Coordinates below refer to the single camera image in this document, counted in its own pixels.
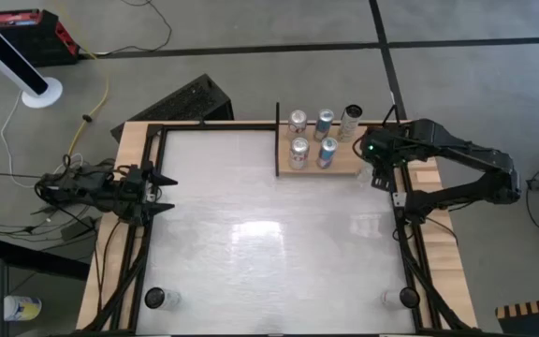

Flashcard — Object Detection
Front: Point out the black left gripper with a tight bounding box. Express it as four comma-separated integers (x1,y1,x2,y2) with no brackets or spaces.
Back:
118,163,179,226

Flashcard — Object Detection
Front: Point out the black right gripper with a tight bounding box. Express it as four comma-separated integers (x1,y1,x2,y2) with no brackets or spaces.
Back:
360,126,406,191

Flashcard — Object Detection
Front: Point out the tall white beverage can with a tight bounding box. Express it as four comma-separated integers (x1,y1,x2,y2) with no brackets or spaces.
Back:
380,286,420,311
144,286,182,312
335,104,364,143

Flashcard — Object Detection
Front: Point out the blue silver Red Bull can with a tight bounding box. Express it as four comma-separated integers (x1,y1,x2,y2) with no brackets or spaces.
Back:
313,109,335,142
315,137,340,169

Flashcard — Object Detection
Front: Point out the silver Diet Coke can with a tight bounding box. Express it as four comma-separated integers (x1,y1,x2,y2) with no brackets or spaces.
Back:
288,137,311,170
286,110,308,141

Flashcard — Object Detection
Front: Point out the wooden shelf board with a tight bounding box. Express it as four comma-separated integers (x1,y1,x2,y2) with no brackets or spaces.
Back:
276,122,369,178

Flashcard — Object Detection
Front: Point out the black power adapter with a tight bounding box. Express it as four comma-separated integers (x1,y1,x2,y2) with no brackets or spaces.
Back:
61,217,95,242

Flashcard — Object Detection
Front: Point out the black perforated computer case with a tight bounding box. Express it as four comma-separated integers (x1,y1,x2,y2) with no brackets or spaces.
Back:
109,73,235,143

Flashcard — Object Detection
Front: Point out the white pole with round base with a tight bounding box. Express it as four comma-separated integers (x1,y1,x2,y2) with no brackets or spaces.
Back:
0,4,64,110

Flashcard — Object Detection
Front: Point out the white yellow container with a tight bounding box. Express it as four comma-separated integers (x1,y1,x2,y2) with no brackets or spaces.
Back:
3,295,43,323

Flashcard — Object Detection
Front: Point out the red black tool case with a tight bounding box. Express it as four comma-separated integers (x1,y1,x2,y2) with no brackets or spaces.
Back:
0,7,81,67

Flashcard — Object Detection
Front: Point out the black orange striped object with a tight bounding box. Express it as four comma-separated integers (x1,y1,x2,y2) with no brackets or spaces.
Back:
494,296,539,337

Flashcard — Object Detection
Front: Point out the black shelf end frame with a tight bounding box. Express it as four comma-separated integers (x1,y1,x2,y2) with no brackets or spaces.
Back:
381,103,409,130
274,101,282,178

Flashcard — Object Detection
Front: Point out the black table frame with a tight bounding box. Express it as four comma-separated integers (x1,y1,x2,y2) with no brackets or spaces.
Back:
81,121,479,337

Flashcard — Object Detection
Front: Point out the yellow cable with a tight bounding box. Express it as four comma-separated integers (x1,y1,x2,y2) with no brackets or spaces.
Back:
66,46,110,158

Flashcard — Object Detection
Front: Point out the thin black floor cable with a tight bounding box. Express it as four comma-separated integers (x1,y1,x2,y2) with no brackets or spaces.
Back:
95,0,173,55

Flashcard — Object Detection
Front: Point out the white floor cable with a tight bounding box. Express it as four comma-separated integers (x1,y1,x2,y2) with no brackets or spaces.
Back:
0,91,83,188

